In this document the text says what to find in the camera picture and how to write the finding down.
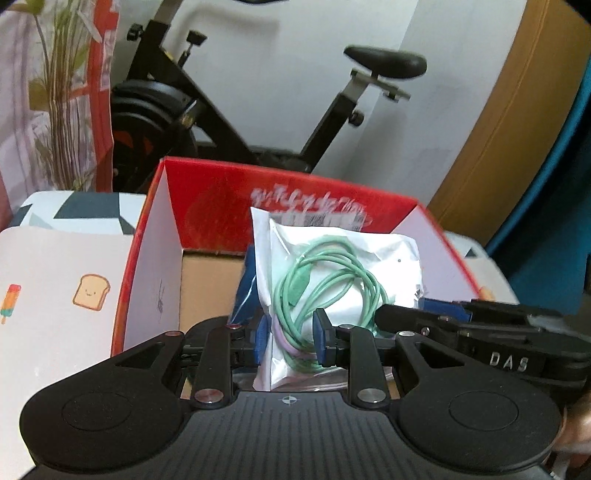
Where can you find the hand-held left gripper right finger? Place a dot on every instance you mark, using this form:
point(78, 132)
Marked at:
point(322, 339)

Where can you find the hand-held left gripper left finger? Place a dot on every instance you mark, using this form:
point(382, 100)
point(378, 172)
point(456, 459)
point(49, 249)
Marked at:
point(259, 340)

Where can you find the blue soft packet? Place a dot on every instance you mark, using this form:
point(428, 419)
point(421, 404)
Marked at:
point(244, 286)

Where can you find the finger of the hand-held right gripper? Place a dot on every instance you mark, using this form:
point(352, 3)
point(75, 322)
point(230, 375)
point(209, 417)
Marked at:
point(443, 305)
point(406, 319)

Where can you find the white printed table mat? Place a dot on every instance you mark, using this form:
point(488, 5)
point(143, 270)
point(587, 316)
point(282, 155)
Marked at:
point(55, 369)

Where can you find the wooden board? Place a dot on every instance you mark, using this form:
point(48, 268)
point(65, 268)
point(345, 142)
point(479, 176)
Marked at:
point(508, 115)

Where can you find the red cardboard box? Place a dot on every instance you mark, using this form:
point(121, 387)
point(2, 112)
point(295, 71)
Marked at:
point(314, 194)

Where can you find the black exercise bike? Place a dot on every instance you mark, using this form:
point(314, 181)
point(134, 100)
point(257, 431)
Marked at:
point(388, 62)

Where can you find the person's right hand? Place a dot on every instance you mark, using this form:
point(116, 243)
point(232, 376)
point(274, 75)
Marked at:
point(575, 434)

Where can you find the pink plant-printed backdrop cloth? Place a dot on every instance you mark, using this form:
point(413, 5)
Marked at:
point(69, 92)

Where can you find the teal curtain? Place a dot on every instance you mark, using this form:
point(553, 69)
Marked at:
point(554, 207)

